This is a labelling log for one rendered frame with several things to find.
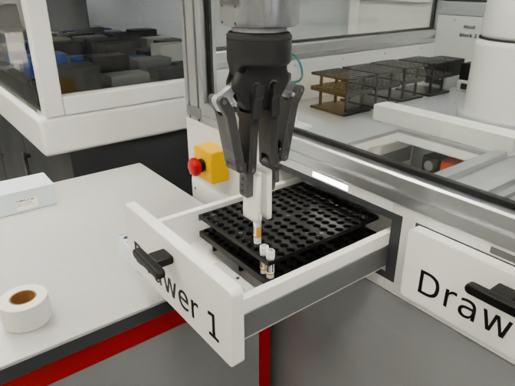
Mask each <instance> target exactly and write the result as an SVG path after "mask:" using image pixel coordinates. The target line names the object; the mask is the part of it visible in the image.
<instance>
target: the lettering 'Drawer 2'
mask: <svg viewBox="0 0 515 386"><path fill-rule="evenodd" d="M424 274H426V275H428V276H430V277H431V278H432V279H433V280H434V282H435V285H436V288H435V292H434V293H433V294H431V295H430V294H427V293H425V292H423V291H422V283H423V278H424ZM418 292H420V293H421V294H423V295H425V296H427V297H430V298H435V297H436V296H437V295H438V293H439V283H438V281H437V279H436V278H435V277H434V276H432V275H431V274H430V273H428V272H426V271H424V270H421V275H420V280H419V285H418ZM450 294H453V295H455V296H457V295H458V294H457V293H455V292H449V289H446V291H445V295H444V302H443V306H445V307H446V305H447V301H448V296H449V295H450ZM461 300H464V301H466V302H468V303H470V304H471V305H472V307H473V309H471V308H469V307H467V306H464V305H460V306H459V307H458V313H459V314H460V315H461V316H462V317H464V318H466V319H471V320H470V321H472V322H474V317H475V314H476V306H475V305H474V303H473V302H471V301H470V300H469V299H466V298H463V297H462V298H461ZM462 308H465V309H468V310H470V311H472V313H471V315H470V316H465V315H464V314H463V313H462V312H461V309H462ZM496 321H497V327H498V336H499V337H501V338H503V337H504V336H505V335H506V333H507V332H508V330H509V329H510V327H511V326H512V325H513V323H512V322H509V323H508V324H507V326H506V327H505V329H504V330H503V331H502V332H501V323H500V316H498V315H495V317H494V318H493V320H492V321H491V323H490V325H488V316H487V309H485V308H484V325H485V329H486V330H488V331H490V329H491V327H492V326H493V325H494V323H495V322H496Z"/></svg>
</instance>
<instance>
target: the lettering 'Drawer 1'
mask: <svg viewBox="0 0 515 386"><path fill-rule="evenodd" d="M164 281H165V285H166V291H167V292H169V284H170V288H171V292H172V297H173V298H174V299H175V284H174V285H173V291H172V284H171V281H170V278H168V285H167V284H166V277H164ZM181 293H183V294H184V296H185V299H186V301H185V300H184V299H183V298H182V297H181ZM181 299H182V300H183V301H184V302H185V303H186V304H187V305H189V302H188V299H187V296H186V294H185V293H184V292H183V291H182V290H180V291H179V302H180V303H181V305H182V307H183V309H184V310H185V311H187V312H188V311H189V310H188V309H187V308H185V307H184V306H183V304H182V301H181ZM191 304H192V317H193V318H194V306H196V307H197V308H198V305H197V304H196V303H193V301H192V300H191ZM208 314H209V315H210V316H211V317H212V333H211V332H210V331H209V334H210V335H211V336H212V337H213V338H214V339H215V340H216V341H217V342H218V343H219V340H218V339H217V338H216V337H215V316H214V315H213V314H212V313H211V312H209V311H208Z"/></svg>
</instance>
